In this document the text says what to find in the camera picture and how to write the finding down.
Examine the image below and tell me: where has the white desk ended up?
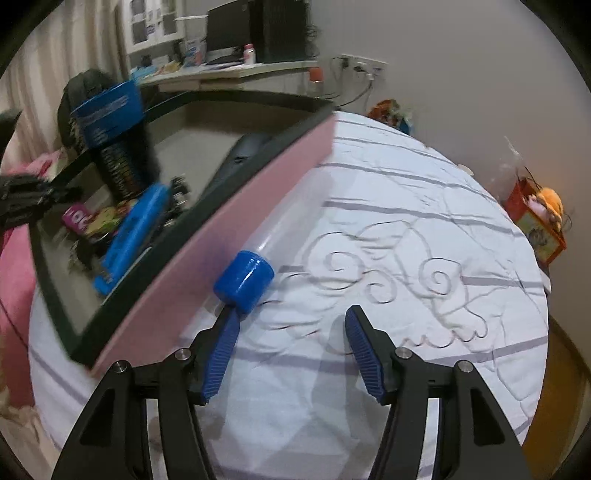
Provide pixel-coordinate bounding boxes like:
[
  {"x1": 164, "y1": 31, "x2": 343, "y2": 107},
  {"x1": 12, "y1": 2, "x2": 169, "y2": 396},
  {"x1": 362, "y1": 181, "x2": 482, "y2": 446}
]
[{"x1": 139, "y1": 59, "x2": 320, "y2": 93}]

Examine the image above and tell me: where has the blue and white box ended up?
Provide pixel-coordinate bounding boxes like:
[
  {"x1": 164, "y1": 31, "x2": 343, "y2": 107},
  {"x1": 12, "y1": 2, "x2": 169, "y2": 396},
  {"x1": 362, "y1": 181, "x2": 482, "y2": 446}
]
[{"x1": 182, "y1": 39, "x2": 206, "y2": 66}]

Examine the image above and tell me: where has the black computer tower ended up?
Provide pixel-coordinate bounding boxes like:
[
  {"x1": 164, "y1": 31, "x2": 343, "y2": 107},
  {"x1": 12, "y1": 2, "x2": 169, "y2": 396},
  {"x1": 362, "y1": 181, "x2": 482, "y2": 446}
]
[{"x1": 249, "y1": 0, "x2": 310, "y2": 64}]

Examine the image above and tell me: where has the pile of snack bags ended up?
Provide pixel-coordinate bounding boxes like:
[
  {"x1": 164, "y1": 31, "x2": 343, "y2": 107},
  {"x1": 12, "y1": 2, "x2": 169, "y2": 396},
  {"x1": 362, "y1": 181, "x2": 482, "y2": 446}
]
[{"x1": 366, "y1": 99, "x2": 413, "y2": 136}]

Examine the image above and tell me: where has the blue and black canister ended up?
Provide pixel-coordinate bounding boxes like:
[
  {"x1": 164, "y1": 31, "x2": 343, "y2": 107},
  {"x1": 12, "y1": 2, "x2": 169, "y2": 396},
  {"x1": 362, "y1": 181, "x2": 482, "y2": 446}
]
[{"x1": 69, "y1": 80, "x2": 160, "y2": 200}]

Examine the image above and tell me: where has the clear bottle with blue cap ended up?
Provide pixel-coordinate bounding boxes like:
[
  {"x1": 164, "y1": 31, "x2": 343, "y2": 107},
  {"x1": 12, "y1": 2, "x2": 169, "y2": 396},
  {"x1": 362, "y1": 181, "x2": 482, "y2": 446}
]
[{"x1": 212, "y1": 182, "x2": 334, "y2": 321}]

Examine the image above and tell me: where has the orange plush toy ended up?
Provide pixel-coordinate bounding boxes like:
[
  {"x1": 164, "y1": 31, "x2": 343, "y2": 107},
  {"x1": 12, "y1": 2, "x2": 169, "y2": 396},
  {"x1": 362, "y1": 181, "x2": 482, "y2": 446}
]
[{"x1": 530, "y1": 186, "x2": 567, "y2": 228}]

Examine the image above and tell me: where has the black power cable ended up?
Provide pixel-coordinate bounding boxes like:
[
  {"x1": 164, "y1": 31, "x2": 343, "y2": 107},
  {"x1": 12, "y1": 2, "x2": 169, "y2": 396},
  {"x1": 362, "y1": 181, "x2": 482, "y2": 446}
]
[{"x1": 323, "y1": 68, "x2": 376, "y2": 108}]

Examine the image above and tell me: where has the clear plastic bag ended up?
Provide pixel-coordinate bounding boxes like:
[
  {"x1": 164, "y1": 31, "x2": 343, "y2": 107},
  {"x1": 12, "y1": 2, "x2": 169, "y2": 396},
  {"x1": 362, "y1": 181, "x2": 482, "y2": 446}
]
[{"x1": 489, "y1": 136, "x2": 533, "y2": 195}]

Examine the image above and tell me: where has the red gift box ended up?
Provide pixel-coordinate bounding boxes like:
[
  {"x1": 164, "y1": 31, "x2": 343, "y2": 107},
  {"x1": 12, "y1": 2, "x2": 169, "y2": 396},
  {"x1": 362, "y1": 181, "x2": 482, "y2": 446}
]
[{"x1": 505, "y1": 178, "x2": 567, "y2": 265}]

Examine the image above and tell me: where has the dark office chair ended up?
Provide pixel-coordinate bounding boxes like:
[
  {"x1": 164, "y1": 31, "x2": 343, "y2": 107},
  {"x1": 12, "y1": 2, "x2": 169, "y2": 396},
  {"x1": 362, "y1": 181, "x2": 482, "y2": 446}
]
[{"x1": 57, "y1": 68, "x2": 117, "y2": 149}]

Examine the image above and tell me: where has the long black plastic object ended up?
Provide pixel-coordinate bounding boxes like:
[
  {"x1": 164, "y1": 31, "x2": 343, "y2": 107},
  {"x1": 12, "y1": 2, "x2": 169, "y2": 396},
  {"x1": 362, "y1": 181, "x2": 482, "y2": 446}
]
[{"x1": 202, "y1": 133, "x2": 274, "y2": 200}]

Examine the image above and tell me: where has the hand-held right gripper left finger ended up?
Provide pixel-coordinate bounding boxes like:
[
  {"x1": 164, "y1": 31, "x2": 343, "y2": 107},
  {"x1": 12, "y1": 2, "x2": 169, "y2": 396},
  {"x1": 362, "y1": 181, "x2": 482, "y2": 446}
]
[{"x1": 51, "y1": 305, "x2": 243, "y2": 480}]

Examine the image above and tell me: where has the green and yellow packet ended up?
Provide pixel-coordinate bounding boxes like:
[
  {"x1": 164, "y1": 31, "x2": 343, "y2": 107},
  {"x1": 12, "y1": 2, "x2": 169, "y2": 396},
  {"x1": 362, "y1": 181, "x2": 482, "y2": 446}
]
[{"x1": 87, "y1": 205, "x2": 136, "y2": 239}]

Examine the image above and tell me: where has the white striped quilt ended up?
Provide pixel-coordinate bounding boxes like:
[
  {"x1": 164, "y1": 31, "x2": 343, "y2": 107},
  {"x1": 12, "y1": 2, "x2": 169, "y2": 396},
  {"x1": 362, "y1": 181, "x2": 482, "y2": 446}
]
[{"x1": 28, "y1": 111, "x2": 553, "y2": 480}]

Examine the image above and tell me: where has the white glass-door cabinet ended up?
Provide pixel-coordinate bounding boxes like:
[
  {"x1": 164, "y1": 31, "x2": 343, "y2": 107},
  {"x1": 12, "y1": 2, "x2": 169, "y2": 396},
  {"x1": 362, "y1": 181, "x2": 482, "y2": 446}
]
[{"x1": 122, "y1": 0, "x2": 186, "y2": 57}]

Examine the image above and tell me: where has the small black object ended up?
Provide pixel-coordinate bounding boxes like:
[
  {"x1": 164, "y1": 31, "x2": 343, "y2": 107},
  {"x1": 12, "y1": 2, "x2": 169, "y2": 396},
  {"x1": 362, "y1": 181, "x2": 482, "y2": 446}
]
[{"x1": 170, "y1": 174, "x2": 193, "y2": 209}]

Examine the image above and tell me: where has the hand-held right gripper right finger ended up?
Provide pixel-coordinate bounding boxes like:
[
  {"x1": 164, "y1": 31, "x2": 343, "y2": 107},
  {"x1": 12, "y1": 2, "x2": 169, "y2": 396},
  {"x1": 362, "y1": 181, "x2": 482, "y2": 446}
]
[{"x1": 345, "y1": 305, "x2": 532, "y2": 480}]

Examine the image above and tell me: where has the black computer monitor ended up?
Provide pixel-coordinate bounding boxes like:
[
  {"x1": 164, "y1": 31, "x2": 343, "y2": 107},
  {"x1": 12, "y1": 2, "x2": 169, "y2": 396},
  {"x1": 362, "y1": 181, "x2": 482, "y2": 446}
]
[{"x1": 205, "y1": 2, "x2": 253, "y2": 59}]

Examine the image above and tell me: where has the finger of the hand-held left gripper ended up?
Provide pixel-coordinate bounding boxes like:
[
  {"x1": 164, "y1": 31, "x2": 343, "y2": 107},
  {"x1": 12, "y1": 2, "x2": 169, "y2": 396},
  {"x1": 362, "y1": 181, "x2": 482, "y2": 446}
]
[{"x1": 0, "y1": 174, "x2": 83, "y2": 229}]

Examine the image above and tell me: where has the white wall socket strip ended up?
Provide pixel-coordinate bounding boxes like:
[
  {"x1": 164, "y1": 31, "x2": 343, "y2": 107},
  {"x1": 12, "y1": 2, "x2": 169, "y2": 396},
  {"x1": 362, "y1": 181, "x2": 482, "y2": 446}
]
[{"x1": 339, "y1": 54, "x2": 389, "y2": 77}]

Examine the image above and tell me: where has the pink box with green rim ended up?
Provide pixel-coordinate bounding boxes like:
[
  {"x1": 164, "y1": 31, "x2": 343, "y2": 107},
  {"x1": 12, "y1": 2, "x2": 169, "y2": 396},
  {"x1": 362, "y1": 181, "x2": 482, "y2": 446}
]
[{"x1": 28, "y1": 89, "x2": 338, "y2": 378}]

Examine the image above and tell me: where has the beige striped curtain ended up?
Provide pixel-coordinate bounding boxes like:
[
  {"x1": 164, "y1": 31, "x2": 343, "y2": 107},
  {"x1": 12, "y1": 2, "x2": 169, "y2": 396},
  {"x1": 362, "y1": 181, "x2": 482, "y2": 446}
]
[{"x1": 0, "y1": 13, "x2": 126, "y2": 163}]

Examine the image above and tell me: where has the pink packet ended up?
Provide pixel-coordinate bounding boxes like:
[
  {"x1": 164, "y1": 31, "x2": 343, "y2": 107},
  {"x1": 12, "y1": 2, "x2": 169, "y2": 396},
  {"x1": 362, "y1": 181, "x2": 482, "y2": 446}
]
[{"x1": 62, "y1": 203, "x2": 96, "y2": 234}]

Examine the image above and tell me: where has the blue plastic object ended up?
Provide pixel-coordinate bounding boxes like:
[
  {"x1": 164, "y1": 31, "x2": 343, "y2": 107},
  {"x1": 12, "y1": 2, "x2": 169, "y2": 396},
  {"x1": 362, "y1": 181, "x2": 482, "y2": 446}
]
[{"x1": 92, "y1": 183, "x2": 170, "y2": 296}]

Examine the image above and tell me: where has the pink blanket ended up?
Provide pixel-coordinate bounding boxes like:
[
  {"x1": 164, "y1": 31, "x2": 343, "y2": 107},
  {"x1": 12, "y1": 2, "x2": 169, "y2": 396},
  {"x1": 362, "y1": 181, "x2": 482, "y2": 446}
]
[{"x1": 0, "y1": 148, "x2": 64, "y2": 408}]

